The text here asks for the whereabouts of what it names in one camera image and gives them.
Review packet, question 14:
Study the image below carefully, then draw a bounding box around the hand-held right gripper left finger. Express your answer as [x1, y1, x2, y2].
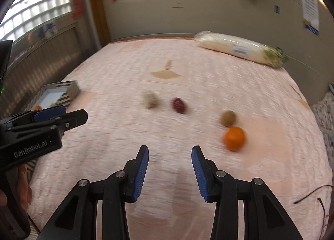
[39, 145, 150, 240]

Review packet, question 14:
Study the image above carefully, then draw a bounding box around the thin dark cable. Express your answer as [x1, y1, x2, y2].
[294, 184, 326, 230]

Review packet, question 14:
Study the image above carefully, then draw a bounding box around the large orange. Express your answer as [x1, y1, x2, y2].
[224, 126, 246, 152]

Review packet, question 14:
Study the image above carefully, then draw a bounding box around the wooden door frame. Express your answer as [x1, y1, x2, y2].
[86, 0, 111, 49]

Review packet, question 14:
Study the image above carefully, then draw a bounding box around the floral pillow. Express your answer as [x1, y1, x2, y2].
[310, 91, 334, 173]

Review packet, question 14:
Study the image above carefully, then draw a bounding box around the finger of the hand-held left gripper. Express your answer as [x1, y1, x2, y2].
[8, 106, 67, 126]
[53, 109, 88, 132]

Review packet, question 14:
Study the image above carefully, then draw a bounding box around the large red date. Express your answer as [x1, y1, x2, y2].
[171, 97, 187, 114]

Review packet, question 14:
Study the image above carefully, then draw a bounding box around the wall calendar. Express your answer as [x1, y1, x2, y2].
[297, 0, 320, 35]

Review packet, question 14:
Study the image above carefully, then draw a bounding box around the red window paper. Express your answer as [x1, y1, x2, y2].
[71, 0, 84, 20]

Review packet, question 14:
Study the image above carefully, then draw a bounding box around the brown round longan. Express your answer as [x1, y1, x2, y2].
[220, 110, 237, 127]

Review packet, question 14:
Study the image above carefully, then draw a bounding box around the wrapped white daikon radish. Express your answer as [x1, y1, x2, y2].
[194, 30, 290, 69]

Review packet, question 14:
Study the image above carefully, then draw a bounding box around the pale sugarcane piece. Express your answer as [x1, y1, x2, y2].
[142, 90, 159, 109]

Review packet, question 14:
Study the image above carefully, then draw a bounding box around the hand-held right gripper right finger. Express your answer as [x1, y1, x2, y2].
[191, 145, 304, 240]

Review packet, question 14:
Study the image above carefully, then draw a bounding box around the wooden slatted wall panel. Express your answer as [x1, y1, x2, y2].
[5, 23, 101, 110]

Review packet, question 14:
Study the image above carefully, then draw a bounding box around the person's left hand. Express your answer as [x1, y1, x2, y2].
[14, 163, 32, 213]

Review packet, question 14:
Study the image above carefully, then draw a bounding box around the striped cardboard box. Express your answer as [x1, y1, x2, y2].
[27, 80, 81, 111]

